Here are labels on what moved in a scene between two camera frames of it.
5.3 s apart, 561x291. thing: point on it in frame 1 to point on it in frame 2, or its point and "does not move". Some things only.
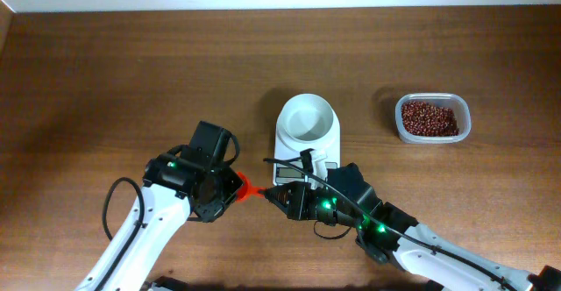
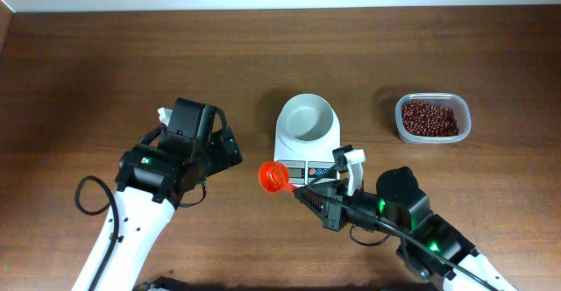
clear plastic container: (433, 117) does not move
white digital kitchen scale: (307, 121) does not move
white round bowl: (306, 117) does not move
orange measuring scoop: (246, 191) to (274, 177)
